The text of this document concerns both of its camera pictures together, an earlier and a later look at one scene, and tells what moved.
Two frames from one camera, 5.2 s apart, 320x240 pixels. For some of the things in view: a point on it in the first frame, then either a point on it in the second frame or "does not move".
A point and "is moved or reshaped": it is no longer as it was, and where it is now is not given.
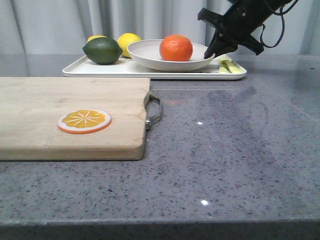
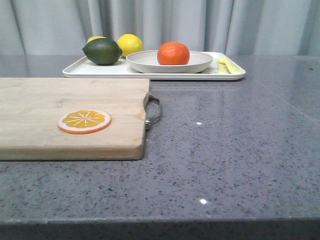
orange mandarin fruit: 176,48 is moved or reshaped
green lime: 102,50 does not move
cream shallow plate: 146,54 is moved or reshaped
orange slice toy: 82,121 does not move
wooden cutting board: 70,118 does not move
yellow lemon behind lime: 95,36 does not move
